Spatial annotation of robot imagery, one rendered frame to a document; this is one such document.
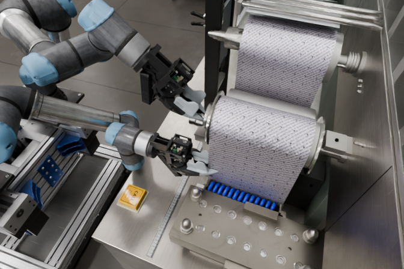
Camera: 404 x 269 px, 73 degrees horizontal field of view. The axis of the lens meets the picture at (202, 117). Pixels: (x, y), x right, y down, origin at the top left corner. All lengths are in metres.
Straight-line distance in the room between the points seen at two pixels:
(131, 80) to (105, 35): 2.20
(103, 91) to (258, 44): 2.17
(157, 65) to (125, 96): 2.04
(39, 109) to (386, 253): 0.88
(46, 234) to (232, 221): 1.29
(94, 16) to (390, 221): 0.63
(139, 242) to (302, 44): 0.75
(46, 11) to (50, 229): 1.24
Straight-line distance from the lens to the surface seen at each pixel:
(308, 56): 0.77
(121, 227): 0.98
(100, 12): 0.64
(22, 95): 0.93
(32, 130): 1.61
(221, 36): 0.85
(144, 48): 0.64
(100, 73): 3.01
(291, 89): 0.83
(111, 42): 0.64
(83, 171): 1.99
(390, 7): 0.88
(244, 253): 0.80
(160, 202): 0.99
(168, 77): 0.61
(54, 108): 0.95
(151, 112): 2.47
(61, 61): 0.70
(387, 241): 0.47
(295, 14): 0.78
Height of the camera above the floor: 1.79
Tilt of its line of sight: 49 degrees down
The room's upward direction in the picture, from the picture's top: straight up
